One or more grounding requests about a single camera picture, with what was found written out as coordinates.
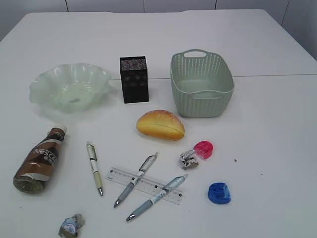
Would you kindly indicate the blue grey grip pen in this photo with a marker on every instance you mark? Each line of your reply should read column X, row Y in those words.
column 171, row 186

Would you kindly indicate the brown Nescafe coffee bottle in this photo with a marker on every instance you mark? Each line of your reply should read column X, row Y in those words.
column 38, row 167

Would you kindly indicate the pale green ruffled glass plate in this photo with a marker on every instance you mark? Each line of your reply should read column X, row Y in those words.
column 70, row 88

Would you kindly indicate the clear plastic ruler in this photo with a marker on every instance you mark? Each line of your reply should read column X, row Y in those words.
column 145, row 185

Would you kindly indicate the pink correction tape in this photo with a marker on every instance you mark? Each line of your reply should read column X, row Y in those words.
column 203, row 149

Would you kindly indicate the white and green pen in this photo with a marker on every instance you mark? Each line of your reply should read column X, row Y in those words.
column 93, row 160

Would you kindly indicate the black square pen holder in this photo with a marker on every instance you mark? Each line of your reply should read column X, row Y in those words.
column 134, row 79

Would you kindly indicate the blue correction tape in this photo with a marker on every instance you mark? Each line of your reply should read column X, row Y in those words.
column 219, row 193

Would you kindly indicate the blue label paper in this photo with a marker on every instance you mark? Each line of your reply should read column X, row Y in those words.
column 71, row 226

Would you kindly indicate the grey paper ball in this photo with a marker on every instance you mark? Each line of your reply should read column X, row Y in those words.
column 187, row 160

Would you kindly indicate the green plastic woven basket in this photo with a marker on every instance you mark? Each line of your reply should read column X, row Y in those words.
column 201, row 82

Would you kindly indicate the yellow bread loaf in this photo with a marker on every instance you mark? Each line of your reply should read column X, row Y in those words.
column 161, row 124

